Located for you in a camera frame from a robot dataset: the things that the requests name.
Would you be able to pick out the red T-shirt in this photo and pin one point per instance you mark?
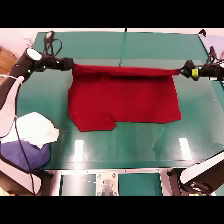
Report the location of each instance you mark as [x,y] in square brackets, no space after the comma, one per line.
[123,100]

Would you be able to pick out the silver frame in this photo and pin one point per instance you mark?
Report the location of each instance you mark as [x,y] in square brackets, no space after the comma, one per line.
[106,181]

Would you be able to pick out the brown cardboard box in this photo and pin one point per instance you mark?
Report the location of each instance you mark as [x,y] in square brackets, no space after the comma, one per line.
[6,60]

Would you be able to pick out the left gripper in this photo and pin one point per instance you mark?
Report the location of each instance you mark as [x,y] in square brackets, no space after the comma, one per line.
[66,64]

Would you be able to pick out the white garment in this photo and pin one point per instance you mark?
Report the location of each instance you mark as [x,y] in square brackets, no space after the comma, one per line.
[35,128]

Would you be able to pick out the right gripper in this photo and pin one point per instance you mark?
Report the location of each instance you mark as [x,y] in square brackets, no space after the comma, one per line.
[190,69]

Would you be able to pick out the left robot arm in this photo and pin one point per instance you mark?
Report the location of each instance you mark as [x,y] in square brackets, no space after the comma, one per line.
[10,100]

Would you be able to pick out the purple garment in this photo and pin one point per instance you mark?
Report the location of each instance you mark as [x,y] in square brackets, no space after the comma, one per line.
[36,155]

